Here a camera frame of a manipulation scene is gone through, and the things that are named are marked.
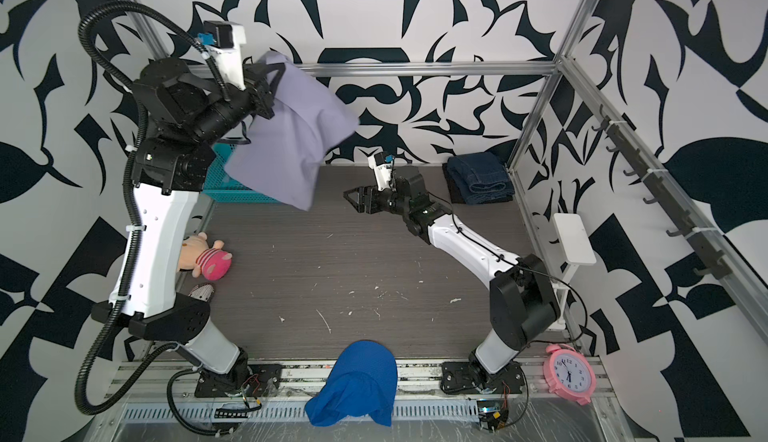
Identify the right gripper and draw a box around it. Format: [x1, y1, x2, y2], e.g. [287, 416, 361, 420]
[347, 182, 416, 220]

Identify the lavender grey skirt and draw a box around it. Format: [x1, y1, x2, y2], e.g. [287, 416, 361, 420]
[224, 51, 359, 211]

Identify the dark blue denim skirt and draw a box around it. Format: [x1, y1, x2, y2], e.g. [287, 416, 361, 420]
[444, 152, 515, 205]

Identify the black skirt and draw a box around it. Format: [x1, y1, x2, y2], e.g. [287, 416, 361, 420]
[442, 164, 465, 204]

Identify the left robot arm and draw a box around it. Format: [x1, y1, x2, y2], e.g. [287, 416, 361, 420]
[80, 58, 285, 381]

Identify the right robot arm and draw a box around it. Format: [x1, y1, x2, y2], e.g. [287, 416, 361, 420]
[343, 168, 562, 376]

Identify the teal plastic basket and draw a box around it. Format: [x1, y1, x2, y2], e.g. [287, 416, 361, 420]
[203, 143, 276, 204]

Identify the pink plush toy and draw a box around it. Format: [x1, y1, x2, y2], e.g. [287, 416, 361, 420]
[177, 232, 233, 281]

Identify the blue cloth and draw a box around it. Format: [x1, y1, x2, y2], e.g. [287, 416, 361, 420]
[305, 340, 399, 427]

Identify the white shelf stand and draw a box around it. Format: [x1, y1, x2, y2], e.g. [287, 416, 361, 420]
[549, 213, 596, 330]

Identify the small green circuit board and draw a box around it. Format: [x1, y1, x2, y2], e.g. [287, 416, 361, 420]
[477, 400, 509, 432]

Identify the pink alarm clock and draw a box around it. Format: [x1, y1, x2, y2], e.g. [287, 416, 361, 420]
[543, 344, 597, 405]

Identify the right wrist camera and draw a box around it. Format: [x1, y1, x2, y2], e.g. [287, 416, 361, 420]
[368, 152, 394, 191]

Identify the black corrugated cable conduit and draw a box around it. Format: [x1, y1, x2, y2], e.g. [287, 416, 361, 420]
[74, 0, 241, 437]

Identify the aluminium frame crossbar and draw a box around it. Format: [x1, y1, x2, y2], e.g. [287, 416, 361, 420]
[297, 61, 555, 77]

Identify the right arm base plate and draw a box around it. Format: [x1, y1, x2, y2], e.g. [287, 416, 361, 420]
[440, 361, 526, 395]

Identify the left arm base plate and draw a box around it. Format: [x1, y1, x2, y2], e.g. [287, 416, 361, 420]
[194, 363, 284, 398]

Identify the grey wall hook rack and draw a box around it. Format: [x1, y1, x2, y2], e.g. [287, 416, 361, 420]
[592, 105, 733, 280]

